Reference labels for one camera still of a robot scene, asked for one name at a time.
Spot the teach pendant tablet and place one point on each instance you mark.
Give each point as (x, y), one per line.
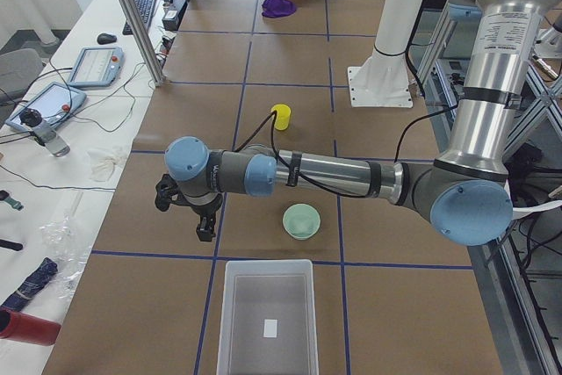
(56, 103)
(96, 67)

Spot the mint green bowl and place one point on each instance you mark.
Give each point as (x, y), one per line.
(301, 221)

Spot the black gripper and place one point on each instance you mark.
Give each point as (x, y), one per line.
(203, 212)

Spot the aluminium frame post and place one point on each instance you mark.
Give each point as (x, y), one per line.
(140, 34)

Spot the green handled tool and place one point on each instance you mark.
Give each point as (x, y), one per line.
(10, 201)

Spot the small black box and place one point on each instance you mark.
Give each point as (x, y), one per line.
(173, 16)

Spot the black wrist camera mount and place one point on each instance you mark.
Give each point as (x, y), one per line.
(168, 193)

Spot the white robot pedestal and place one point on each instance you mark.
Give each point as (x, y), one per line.
(382, 81)

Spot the black computer mouse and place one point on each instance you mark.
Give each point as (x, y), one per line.
(105, 38)

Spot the purple cloth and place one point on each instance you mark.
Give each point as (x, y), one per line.
(278, 8)

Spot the far teach pendant tablet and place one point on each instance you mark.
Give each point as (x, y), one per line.
(96, 67)

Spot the near teach pendant tablet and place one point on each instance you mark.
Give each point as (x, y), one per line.
(56, 103)

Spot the red metal bottle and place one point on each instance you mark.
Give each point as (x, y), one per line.
(25, 328)

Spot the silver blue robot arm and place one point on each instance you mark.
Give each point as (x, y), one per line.
(461, 193)

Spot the clear plastic storage box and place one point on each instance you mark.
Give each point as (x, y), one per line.
(255, 290)

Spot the white label in box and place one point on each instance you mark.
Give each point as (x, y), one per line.
(270, 328)

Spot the black keyboard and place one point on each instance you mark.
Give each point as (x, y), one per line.
(146, 9)

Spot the yellow plastic cup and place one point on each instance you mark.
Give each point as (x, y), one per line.
(283, 116)

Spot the crumpled white tissue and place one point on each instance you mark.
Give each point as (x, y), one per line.
(104, 161)

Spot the folded blue umbrella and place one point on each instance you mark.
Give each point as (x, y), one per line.
(31, 286)

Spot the crumpled clear plastic wrap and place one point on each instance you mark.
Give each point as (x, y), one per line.
(69, 246)

